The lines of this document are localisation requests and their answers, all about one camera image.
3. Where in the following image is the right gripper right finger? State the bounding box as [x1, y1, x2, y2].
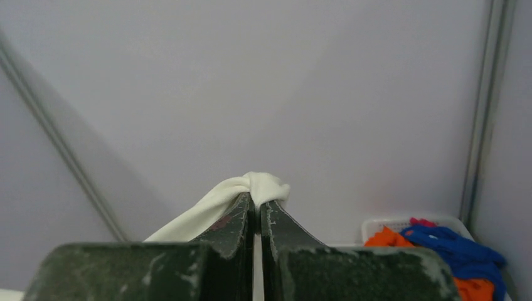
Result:
[260, 201, 460, 300]

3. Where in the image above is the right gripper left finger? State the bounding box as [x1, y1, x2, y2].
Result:
[23, 193, 254, 300]

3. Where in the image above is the white printed t-shirt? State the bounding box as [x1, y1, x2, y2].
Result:
[145, 172, 290, 242]

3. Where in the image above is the pink t-shirt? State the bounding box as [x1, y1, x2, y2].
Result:
[410, 218, 438, 228]

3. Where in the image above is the white plastic basket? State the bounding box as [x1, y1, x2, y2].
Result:
[361, 216, 510, 300]

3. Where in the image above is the blue t-shirt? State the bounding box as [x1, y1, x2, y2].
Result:
[400, 225, 506, 300]

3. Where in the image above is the orange t-shirt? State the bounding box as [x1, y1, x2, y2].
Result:
[364, 226, 495, 301]

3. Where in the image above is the left corner metal post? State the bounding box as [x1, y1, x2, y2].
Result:
[1, 37, 131, 242]

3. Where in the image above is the corner metal post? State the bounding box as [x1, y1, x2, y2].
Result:
[459, 1, 517, 228]
[1, 37, 131, 242]

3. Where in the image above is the right corner metal post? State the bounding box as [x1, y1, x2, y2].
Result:
[459, 1, 517, 228]

